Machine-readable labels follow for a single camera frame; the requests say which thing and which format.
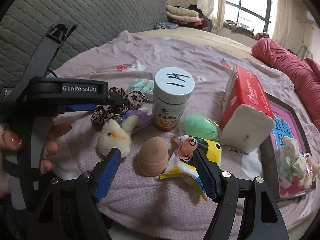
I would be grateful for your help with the cream curtain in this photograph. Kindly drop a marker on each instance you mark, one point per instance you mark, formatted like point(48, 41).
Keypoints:
point(281, 10)
point(212, 0)

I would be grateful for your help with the pink quilt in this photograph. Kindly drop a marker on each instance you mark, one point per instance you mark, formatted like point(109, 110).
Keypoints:
point(287, 60)

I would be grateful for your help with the person's left hand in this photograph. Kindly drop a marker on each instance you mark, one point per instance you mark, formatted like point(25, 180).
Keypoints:
point(58, 132)

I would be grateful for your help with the small white duck plush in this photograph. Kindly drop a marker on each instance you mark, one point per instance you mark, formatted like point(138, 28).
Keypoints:
point(112, 137)

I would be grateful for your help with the dark patterned cloth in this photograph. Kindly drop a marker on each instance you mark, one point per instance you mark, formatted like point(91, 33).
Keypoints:
point(165, 25)

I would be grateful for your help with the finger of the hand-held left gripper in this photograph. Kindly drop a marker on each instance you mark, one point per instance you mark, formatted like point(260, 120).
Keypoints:
point(82, 107)

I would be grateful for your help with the red tissue pack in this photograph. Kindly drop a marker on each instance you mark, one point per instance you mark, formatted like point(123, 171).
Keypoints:
point(247, 97)

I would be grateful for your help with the small purple plush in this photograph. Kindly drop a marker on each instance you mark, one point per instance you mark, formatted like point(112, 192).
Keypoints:
point(140, 120)

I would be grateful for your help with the green sponge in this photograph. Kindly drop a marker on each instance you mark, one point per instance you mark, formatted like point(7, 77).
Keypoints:
point(200, 127)

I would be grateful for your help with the white lidded bottle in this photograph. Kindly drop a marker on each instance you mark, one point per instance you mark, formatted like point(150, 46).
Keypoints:
point(172, 97)

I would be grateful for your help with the grey quilted headboard cover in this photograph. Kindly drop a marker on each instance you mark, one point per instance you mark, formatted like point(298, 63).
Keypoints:
point(87, 17)

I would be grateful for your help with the beige egg-shaped sponge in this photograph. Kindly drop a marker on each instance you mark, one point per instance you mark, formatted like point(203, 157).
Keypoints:
point(150, 157)

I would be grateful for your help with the pink printed box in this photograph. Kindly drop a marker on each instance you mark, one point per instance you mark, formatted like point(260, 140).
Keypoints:
point(270, 160)

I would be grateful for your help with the clothes on window sill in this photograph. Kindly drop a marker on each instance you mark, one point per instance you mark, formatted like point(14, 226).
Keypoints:
point(245, 30)

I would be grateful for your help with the beige teddy bear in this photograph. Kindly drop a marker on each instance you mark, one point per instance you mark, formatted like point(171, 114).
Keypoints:
point(291, 155)

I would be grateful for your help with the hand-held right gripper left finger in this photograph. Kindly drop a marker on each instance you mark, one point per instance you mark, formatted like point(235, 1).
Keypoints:
point(108, 173)

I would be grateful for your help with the white metal rack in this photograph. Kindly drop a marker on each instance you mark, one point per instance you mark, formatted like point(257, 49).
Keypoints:
point(303, 52)

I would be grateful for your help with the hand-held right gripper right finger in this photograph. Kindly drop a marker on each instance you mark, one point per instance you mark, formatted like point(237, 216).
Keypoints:
point(206, 177)

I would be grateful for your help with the leopard print scrunchie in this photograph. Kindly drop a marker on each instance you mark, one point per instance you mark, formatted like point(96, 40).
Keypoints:
point(135, 97)

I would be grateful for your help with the dark framed window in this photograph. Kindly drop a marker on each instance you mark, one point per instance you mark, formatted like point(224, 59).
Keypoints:
point(250, 2)

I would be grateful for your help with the mint green tissue packet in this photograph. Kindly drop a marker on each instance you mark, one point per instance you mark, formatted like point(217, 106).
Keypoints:
point(142, 85)

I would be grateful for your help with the yellow cartoon packet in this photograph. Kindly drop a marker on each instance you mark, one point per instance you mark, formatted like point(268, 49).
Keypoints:
point(182, 165)

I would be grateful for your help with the stack of folded blankets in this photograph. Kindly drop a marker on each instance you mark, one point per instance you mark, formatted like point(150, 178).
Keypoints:
point(180, 12)

